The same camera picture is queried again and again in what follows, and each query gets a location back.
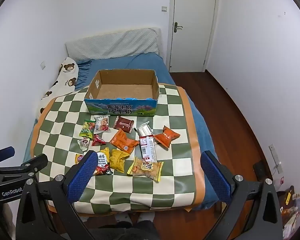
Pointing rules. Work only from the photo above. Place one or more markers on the white cookie packet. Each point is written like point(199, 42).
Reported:
point(101, 125)

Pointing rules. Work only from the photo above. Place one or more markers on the small red snack packet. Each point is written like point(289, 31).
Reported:
point(98, 140)

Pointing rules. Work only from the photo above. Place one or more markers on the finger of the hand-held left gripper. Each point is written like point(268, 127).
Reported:
point(3, 153)
point(27, 167)

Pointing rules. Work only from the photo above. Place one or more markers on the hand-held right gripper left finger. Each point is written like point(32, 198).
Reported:
point(82, 177)

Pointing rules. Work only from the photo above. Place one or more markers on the beige pastry packet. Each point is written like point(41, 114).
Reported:
point(146, 169)

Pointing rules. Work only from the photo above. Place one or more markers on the red black noodle packet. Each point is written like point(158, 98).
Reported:
point(103, 163)

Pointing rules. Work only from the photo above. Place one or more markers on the printed cardboard box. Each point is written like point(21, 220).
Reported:
point(125, 90)

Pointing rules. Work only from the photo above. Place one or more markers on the white light switch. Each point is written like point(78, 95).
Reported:
point(164, 8)

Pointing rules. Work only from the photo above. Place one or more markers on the white wall socket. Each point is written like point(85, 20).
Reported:
point(43, 65)

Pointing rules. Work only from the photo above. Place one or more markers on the green fruit gumball packet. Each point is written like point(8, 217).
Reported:
point(86, 130)

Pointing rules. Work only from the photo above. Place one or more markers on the green white checkered mat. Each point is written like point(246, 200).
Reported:
point(165, 185)

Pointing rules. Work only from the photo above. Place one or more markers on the brown snack packet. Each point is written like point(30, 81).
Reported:
point(124, 124)

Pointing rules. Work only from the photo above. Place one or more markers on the person's dark pants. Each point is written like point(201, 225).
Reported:
point(137, 231)

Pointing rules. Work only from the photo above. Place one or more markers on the purple orange snack packet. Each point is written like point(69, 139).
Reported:
point(79, 158)

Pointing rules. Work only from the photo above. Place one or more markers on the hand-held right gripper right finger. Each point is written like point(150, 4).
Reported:
point(215, 178)

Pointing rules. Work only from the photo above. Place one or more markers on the puffy orange snack packet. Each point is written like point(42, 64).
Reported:
point(167, 136)

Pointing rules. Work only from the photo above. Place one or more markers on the small white snack packet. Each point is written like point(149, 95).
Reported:
point(83, 144)

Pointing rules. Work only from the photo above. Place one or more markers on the black box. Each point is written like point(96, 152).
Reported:
point(262, 171)

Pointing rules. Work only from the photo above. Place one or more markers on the grey dotted pillow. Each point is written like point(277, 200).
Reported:
point(112, 43)

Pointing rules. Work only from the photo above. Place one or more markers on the silver white snack packet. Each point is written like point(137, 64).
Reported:
point(144, 130)

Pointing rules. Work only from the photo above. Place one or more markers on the flat orange snack packet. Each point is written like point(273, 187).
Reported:
point(123, 142)

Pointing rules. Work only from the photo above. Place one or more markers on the blue bed sheet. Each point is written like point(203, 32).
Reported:
point(150, 62)

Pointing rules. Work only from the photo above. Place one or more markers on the red white snack packet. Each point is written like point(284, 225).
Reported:
point(148, 150)

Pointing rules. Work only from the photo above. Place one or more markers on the pile of floor clutter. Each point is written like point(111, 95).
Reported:
point(291, 210)

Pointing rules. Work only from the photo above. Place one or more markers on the yellow snack packet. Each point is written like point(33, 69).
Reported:
point(118, 160)

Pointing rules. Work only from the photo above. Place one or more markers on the white door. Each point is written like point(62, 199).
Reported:
point(193, 25)

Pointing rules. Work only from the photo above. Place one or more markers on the white wall power strip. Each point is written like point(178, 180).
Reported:
point(275, 158)

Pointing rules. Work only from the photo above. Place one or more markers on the white bear print pillow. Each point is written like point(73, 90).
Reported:
point(65, 77)

